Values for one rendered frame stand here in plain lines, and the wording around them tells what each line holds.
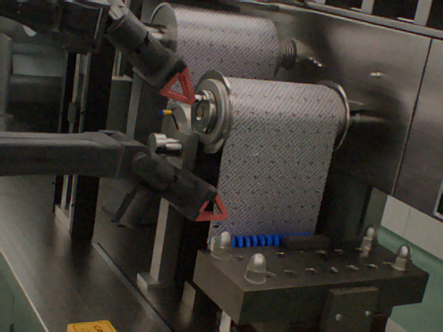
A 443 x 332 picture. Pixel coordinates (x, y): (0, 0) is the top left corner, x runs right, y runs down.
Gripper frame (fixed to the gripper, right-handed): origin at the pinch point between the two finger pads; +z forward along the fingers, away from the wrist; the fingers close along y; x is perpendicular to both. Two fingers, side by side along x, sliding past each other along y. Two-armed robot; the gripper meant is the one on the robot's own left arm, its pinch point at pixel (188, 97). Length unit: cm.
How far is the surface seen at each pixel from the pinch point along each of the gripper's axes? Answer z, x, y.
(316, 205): 32.4, 2.9, 7.5
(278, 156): 17.8, 3.7, 7.0
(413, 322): 239, 14, -105
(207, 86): 1.6, 3.9, -0.7
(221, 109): 3.1, 2.2, 5.3
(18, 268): 4.3, -44.5, -10.0
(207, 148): 8.6, -3.9, 2.3
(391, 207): 285, 66, -209
